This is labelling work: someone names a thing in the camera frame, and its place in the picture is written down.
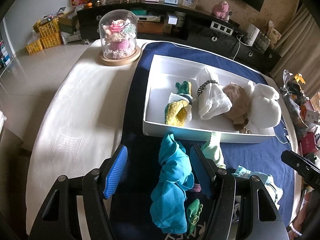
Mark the white rabbit plush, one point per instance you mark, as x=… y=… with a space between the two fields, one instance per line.
x=265 y=107

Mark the brown plush toy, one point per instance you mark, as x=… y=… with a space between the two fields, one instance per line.
x=235 y=97

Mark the yellow green knitted bundle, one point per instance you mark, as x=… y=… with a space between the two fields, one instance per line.
x=176 y=110

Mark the beige curtain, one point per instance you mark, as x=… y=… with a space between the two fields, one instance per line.
x=297 y=42

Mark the white cardboard box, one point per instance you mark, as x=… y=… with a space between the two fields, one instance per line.
x=165 y=65

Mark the dark red small item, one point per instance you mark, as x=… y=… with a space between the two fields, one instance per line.
x=196 y=188

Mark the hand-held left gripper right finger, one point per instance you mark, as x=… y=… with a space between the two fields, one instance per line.
x=200 y=170

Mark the green knitted item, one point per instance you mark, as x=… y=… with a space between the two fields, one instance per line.
x=193 y=207

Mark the white towel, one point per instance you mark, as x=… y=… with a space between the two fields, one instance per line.
x=212 y=102

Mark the round tin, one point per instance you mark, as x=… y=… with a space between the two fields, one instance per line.
x=181 y=18

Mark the teal cloth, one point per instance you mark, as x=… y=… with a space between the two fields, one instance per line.
x=170 y=180

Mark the pale photo frame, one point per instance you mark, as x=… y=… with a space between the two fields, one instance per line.
x=189 y=0

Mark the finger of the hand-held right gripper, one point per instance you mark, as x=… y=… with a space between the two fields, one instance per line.
x=300 y=165

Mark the pile of toys and packets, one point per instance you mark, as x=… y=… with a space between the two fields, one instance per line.
x=302 y=110

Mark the white switch panel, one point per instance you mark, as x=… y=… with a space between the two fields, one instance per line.
x=222 y=27

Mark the white cushioned chair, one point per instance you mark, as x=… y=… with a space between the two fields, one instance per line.
x=1 y=120

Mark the navy printed blanket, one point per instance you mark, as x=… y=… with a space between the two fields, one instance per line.
x=250 y=152

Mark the black TV cabinet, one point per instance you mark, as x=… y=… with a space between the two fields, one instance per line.
x=205 y=33

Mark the light blue cloth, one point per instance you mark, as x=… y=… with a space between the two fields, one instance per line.
x=241 y=172

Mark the giraffe toy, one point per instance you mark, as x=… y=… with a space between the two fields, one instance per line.
x=273 y=33

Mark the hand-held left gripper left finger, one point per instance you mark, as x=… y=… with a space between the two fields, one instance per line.
x=115 y=170

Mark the glass dome with pink rose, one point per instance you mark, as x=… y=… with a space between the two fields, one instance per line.
x=117 y=37

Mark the yellow plastic crate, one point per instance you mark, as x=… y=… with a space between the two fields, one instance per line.
x=34 y=47
x=48 y=28
x=51 y=40

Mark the white router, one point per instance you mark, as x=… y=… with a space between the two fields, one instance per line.
x=253 y=34

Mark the white security camera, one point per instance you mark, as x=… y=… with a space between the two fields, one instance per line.
x=230 y=15

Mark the pale green cloth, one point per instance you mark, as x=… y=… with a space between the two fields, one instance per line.
x=215 y=152

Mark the wooden box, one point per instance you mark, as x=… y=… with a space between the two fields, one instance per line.
x=150 y=27

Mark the small white box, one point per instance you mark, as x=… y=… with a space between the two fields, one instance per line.
x=172 y=20

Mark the silver media player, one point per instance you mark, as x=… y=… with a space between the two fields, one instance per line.
x=148 y=18

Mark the white plush doll blue outfit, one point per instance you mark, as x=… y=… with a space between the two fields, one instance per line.
x=272 y=190

